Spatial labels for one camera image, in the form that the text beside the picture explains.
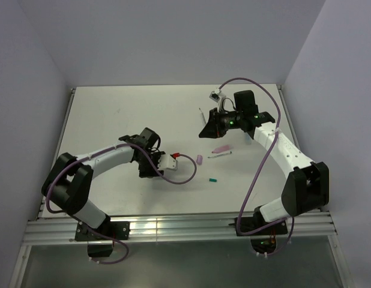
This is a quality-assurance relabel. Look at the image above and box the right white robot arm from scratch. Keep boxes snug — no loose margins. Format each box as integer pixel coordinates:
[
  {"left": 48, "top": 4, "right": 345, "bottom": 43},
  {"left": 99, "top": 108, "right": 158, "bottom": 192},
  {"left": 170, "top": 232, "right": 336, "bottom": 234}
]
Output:
[{"left": 199, "top": 89, "right": 329, "bottom": 234}]

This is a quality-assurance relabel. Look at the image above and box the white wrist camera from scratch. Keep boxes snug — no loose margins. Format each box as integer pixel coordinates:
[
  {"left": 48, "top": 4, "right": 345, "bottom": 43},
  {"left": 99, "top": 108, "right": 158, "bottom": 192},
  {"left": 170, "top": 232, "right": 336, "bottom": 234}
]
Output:
[
  {"left": 157, "top": 154, "right": 178, "bottom": 171},
  {"left": 209, "top": 88, "right": 226, "bottom": 111}
]

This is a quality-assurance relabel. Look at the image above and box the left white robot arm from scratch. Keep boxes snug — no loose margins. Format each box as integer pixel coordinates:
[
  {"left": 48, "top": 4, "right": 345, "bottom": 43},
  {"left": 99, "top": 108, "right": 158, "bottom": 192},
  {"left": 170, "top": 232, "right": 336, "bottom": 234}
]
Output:
[{"left": 41, "top": 128, "right": 164, "bottom": 239}]

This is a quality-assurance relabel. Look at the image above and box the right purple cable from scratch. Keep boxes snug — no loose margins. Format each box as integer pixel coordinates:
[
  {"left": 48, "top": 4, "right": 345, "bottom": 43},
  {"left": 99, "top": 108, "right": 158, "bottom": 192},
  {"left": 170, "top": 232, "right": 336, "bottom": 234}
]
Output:
[{"left": 218, "top": 77, "right": 295, "bottom": 257}]

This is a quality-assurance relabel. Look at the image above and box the purple cable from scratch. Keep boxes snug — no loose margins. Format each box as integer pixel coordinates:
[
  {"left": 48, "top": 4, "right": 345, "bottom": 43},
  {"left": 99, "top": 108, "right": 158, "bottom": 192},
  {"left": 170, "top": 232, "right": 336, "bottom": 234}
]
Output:
[
  {"left": 218, "top": 77, "right": 295, "bottom": 257},
  {"left": 46, "top": 142, "right": 199, "bottom": 265}
]

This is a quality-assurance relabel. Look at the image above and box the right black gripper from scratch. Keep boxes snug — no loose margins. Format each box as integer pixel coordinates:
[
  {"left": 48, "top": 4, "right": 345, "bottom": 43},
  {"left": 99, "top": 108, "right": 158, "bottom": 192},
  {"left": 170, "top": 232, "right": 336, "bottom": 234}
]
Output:
[{"left": 199, "top": 107, "right": 244, "bottom": 139}]

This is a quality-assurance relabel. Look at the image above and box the teal thin pen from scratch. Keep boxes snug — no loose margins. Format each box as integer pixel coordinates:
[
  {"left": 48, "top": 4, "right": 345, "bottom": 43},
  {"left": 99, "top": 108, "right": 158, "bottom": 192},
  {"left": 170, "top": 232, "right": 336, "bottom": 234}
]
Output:
[{"left": 207, "top": 151, "right": 232, "bottom": 159}]

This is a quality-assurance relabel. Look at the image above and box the pink highlighter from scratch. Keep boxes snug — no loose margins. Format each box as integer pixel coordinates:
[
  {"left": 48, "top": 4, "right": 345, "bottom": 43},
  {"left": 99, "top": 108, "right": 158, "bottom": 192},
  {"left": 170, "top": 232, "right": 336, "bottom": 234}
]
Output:
[{"left": 211, "top": 145, "right": 234, "bottom": 155}]

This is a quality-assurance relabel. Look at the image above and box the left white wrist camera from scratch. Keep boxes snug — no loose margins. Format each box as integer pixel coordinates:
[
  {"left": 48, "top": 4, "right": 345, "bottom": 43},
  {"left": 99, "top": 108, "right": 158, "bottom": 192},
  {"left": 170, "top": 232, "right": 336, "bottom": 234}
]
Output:
[{"left": 157, "top": 154, "right": 178, "bottom": 171}]

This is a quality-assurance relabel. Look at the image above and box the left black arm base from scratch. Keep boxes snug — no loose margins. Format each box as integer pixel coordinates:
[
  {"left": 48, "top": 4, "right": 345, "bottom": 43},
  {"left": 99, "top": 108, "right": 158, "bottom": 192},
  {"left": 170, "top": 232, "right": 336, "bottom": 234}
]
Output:
[{"left": 74, "top": 221, "right": 130, "bottom": 260}]

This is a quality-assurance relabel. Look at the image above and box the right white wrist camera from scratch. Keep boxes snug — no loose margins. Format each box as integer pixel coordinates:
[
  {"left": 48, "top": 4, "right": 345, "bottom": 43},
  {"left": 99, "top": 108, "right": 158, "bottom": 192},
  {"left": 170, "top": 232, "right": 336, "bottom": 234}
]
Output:
[{"left": 209, "top": 88, "right": 226, "bottom": 111}]

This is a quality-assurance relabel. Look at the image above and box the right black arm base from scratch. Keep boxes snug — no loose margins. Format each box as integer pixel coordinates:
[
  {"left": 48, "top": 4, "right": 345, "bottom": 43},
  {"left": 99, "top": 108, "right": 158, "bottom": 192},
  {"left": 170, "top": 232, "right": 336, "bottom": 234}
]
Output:
[{"left": 229, "top": 217, "right": 288, "bottom": 236}]

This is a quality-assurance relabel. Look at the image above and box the purple marker cap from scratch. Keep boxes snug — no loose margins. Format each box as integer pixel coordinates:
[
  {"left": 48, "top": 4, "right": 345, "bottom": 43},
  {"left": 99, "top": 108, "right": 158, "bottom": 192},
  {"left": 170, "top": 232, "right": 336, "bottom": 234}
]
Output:
[{"left": 196, "top": 154, "right": 203, "bottom": 165}]

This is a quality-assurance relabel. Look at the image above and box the light blue highlighter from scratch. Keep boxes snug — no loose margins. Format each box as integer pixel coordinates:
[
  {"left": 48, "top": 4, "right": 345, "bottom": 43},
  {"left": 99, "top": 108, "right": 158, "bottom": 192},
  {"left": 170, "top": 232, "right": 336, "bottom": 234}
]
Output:
[{"left": 244, "top": 133, "right": 252, "bottom": 145}]

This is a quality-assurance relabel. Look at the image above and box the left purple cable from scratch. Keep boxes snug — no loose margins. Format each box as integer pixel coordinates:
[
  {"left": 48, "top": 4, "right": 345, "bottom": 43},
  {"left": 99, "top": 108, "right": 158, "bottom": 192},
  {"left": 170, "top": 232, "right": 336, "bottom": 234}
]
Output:
[{"left": 46, "top": 142, "right": 199, "bottom": 265}]

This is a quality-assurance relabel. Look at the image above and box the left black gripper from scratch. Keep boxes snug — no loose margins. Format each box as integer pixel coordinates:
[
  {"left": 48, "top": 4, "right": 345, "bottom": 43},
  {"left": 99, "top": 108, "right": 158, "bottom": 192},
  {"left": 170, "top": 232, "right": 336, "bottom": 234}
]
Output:
[{"left": 136, "top": 151, "right": 165, "bottom": 178}]

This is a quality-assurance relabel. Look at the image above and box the aluminium rail frame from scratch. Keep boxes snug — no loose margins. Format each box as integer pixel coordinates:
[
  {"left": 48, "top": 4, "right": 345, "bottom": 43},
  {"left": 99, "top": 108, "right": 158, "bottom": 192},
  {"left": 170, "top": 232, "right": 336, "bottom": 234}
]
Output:
[{"left": 10, "top": 85, "right": 354, "bottom": 287}]

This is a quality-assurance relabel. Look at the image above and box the white thin pen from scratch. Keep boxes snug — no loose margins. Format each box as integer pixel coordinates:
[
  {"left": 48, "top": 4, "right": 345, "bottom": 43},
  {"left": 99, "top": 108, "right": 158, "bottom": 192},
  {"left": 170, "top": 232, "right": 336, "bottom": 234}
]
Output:
[{"left": 199, "top": 108, "right": 207, "bottom": 126}]

